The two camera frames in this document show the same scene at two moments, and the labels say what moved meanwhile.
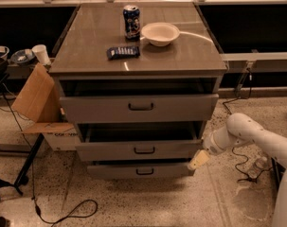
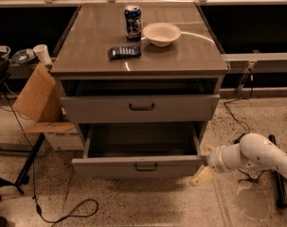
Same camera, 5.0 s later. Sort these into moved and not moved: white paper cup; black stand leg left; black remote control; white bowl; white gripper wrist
Moved: white gripper wrist
Not moved: black remote control; white bowl; white paper cup; black stand leg left
